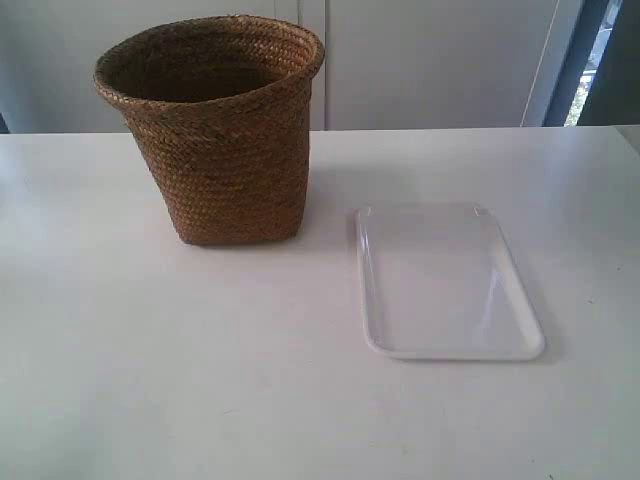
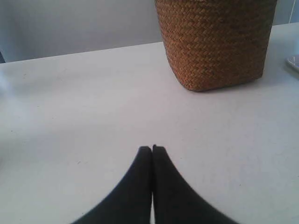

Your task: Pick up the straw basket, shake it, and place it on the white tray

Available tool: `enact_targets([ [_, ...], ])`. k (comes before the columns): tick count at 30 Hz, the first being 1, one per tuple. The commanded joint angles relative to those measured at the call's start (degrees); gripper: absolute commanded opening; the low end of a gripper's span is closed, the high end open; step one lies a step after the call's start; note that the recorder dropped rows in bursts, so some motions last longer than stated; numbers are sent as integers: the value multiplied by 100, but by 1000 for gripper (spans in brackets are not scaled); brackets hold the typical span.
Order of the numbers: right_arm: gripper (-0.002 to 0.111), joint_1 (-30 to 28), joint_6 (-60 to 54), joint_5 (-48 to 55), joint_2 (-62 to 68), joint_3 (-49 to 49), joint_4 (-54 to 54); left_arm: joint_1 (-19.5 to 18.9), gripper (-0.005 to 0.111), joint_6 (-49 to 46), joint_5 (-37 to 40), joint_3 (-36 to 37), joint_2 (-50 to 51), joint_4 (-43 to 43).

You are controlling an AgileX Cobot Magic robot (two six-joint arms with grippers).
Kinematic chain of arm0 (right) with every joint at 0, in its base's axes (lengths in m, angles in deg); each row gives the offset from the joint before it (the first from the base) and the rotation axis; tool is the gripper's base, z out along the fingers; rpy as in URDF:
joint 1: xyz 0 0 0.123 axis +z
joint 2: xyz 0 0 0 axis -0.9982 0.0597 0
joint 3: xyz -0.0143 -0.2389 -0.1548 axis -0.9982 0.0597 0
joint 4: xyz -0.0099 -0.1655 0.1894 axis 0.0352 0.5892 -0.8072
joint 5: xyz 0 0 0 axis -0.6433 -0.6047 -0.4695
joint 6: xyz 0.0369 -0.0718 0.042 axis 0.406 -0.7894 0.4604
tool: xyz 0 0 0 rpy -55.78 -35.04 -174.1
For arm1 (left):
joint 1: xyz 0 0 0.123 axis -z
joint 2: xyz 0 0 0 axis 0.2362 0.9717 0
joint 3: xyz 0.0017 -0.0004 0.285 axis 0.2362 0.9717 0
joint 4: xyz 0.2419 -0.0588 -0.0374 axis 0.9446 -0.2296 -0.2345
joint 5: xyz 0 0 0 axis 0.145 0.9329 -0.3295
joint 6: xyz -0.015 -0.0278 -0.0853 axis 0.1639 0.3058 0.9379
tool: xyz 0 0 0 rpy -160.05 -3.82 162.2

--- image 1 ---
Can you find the brown woven wicker basket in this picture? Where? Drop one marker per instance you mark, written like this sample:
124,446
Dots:
220,110

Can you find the white rectangular plastic tray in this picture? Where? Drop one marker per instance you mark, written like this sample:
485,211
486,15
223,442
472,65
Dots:
439,283

